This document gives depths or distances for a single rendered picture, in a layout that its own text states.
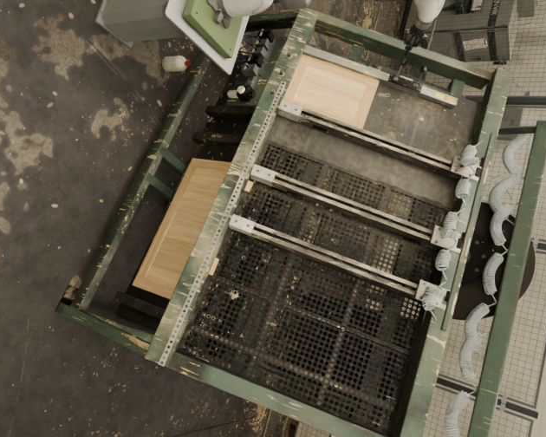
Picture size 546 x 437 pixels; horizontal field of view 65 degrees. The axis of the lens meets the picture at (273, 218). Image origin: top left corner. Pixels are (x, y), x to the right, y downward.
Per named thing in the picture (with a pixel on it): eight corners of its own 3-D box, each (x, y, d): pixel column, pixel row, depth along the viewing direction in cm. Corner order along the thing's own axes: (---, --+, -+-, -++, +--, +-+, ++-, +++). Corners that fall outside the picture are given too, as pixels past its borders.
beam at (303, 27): (299, 17, 272) (301, 4, 262) (317, 23, 272) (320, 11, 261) (148, 357, 211) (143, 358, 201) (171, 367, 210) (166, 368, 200)
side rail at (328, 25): (316, 24, 272) (319, 11, 261) (483, 82, 265) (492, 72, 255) (314, 31, 270) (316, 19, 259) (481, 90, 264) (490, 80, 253)
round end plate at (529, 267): (412, 189, 298) (547, 206, 255) (414, 193, 303) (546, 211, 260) (380, 297, 276) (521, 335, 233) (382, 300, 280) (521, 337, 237)
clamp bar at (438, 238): (256, 166, 236) (256, 146, 213) (461, 243, 229) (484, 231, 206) (249, 181, 233) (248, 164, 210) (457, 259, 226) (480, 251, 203)
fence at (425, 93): (304, 48, 259) (305, 44, 255) (454, 101, 254) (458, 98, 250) (302, 55, 258) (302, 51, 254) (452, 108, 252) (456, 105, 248)
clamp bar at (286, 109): (282, 103, 248) (285, 79, 225) (478, 174, 241) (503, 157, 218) (276, 117, 245) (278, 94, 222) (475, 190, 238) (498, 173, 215)
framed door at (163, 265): (194, 159, 285) (192, 158, 283) (261, 167, 255) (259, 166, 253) (134, 285, 260) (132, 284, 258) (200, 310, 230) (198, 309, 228)
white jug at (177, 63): (165, 53, 282) (187, 51, 271) (174, 63, 290) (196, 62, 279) (159, 64, 279) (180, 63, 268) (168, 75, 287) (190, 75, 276)
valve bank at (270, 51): (244, 22, 256) (278, 18, 243) (256, 39, 268) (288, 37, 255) (211, 88, 243) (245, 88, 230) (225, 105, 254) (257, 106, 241)
